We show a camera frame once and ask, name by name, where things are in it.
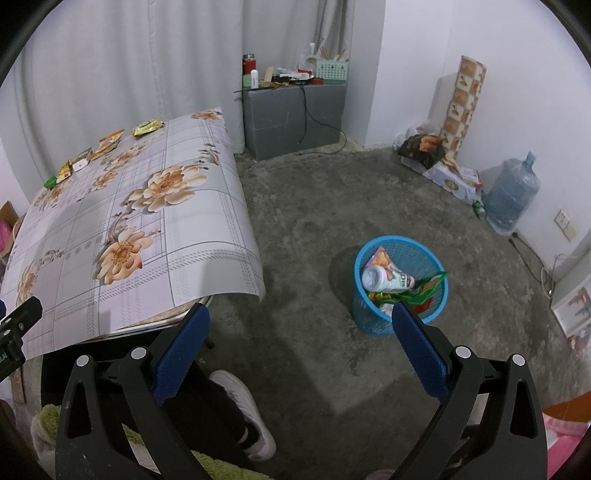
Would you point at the black plastic bag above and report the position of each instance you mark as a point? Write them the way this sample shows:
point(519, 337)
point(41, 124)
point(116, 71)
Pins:
point(422, 150)

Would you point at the white bottle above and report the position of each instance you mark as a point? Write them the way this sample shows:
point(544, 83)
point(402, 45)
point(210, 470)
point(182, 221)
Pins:
point(254, 79)

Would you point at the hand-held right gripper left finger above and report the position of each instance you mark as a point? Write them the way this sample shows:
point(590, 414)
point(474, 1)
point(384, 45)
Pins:
point(182, 350)

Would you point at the green bottle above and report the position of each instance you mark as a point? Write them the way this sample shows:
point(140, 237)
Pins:
point(479, 210)

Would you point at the orange brown board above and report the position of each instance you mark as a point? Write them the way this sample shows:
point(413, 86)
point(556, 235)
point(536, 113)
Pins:
point(570, 408)

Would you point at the metal table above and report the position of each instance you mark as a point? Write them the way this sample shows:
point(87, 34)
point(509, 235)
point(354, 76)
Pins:
point(138, 326)

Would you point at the white curtain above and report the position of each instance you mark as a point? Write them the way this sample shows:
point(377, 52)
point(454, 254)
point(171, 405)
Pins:
point(115, 60)

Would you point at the gold foil packet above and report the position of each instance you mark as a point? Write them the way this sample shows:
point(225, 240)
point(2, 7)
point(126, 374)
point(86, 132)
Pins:
point(148, 128)

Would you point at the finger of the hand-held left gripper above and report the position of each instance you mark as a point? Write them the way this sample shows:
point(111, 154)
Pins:
point(23, 316)

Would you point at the person's leg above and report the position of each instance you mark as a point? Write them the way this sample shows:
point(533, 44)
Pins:
point(203, 415)

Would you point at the white tube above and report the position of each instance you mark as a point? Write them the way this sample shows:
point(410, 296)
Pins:
point(381, 279)

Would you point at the pink plastic bag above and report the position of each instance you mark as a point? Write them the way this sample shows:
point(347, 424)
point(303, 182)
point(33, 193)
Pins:
point(3, 233)

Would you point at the white shoe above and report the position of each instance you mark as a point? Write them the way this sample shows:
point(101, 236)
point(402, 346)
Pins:
point(244, 406)

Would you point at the pink fuzzy cloth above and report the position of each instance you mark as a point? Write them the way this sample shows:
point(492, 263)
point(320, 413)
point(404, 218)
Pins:
point(570, 443)

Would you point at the orange white snack packet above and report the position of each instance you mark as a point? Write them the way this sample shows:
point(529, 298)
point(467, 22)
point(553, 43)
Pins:
point(381, 258)

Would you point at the small green packet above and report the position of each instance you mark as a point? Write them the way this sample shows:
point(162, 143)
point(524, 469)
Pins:
point(51, 182)

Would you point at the cardboard box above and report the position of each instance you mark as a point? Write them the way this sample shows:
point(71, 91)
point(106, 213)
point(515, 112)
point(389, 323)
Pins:
point(13, 217)

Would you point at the white printed carton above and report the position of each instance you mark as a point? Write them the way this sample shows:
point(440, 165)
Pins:
point(575, 300)

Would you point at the white plastic bag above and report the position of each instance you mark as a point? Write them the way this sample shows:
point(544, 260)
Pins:
point(411, 131)

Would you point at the blue plastic basket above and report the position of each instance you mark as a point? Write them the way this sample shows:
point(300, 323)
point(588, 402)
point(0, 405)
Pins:
point(369, 318)

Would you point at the small yellow packet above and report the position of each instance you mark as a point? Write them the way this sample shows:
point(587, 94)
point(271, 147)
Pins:
point(66, 168)

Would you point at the patterned wallpaper roll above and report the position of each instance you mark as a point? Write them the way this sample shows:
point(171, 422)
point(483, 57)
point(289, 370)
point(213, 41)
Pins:
point(464, 101)

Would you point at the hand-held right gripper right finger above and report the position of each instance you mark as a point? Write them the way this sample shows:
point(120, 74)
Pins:
point(420, 355)

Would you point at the wall socket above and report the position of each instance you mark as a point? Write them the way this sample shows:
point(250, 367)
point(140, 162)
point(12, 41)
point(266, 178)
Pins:
point(565, 225)

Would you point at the red thermos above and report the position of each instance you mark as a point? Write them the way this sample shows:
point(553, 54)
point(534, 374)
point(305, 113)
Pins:
point(249, 63)

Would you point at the floral tablecloth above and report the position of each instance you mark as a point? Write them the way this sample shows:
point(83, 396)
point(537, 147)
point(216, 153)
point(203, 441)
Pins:
point(184, 221)

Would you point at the white basket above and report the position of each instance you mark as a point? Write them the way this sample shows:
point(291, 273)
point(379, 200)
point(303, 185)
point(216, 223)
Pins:
point(328, 70)

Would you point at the flat printed carton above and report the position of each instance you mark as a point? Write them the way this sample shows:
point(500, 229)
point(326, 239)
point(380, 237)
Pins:
point(455, 180)

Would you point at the beige roll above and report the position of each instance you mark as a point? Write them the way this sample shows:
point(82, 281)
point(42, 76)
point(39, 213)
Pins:
point(268, 76)

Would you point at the grey cabinet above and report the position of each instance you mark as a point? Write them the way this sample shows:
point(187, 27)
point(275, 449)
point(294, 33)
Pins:
point(286, 120)

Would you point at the blue water jug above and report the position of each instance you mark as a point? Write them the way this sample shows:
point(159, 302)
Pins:
point(510, 194)

